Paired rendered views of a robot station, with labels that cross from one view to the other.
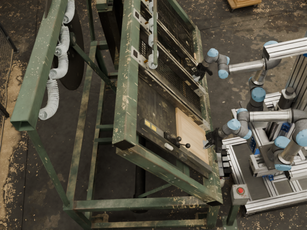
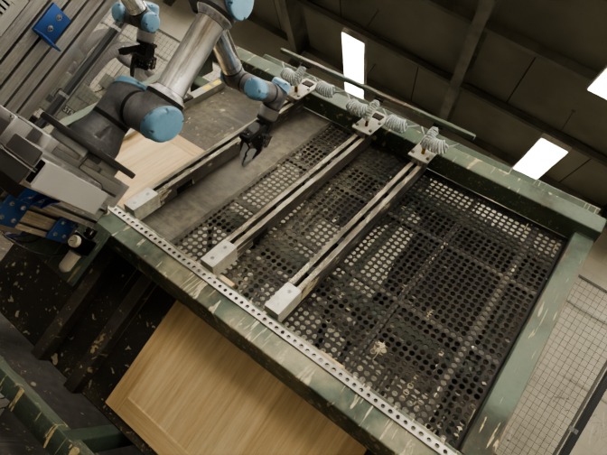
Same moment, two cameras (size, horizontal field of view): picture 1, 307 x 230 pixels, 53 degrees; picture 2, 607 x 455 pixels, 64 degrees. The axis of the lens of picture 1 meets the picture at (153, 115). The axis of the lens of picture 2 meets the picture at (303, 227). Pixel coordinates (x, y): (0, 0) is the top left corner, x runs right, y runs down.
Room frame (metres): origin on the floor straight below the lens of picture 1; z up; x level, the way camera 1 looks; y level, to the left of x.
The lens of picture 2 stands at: (2.55, -2.19, 1.03)
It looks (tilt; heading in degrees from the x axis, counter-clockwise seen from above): 6 degrees up; 104
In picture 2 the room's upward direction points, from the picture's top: 34 degrees clockwise
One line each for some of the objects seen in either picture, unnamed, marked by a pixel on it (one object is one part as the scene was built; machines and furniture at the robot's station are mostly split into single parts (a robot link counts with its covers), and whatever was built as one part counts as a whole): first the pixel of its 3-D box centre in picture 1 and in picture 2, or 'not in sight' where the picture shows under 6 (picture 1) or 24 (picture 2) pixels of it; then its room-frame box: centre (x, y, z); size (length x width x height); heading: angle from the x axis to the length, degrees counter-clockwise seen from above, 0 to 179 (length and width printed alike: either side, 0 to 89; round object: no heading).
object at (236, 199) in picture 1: (239, 195); not in sight; (0.85, -0.59, 0.84); 0.12 x 0.12 x 0.18; 82
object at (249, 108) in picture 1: (255, 104); (102, 131); (1.55, -0.93, 1.09); 0.15 x 0.15 x 0.10
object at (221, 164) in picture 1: (222, 156); (38, 221); (1.30, -0.58, 0.69); 0.50 x 0.14 x 0.24; 172
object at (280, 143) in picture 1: (281, 145); not in sight; (1.05, -0.94, 1.20); 0.13 x 0.12 x 0.14; 163
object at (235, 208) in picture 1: (233, 211); not in sight; (0.85, -0.59, 0.38); 0.06 x 0.06 x 0.75; 82
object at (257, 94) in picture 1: (257, 96); (126, 101); (1.56, -0.93, 1.20); 0.13 x 0.12 x 0.14; 168
